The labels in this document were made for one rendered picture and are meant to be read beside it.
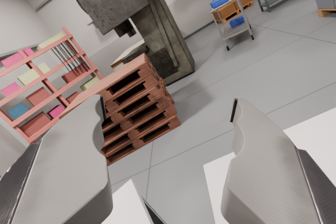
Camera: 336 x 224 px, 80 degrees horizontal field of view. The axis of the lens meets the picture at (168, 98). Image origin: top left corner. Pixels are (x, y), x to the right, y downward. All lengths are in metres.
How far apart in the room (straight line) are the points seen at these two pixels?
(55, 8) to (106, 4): 5.07
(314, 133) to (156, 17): 3.41
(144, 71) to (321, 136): 2.00
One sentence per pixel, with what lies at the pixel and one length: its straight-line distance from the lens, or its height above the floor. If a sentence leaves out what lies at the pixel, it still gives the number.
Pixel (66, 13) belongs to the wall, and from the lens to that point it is 8.48.
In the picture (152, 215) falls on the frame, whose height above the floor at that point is 0.72.
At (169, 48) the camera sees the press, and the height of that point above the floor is 0.66.
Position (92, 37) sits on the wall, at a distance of 8.23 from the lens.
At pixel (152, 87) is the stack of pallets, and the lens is 2.42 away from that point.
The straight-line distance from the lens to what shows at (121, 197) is 0.76.
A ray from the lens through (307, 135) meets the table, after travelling 0.61.
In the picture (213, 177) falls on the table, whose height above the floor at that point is 0.86.
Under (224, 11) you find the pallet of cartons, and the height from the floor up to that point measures 0.30.
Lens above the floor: 1.28
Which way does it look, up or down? 21 degrees down
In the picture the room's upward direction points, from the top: 33 degrees counter-clockwise
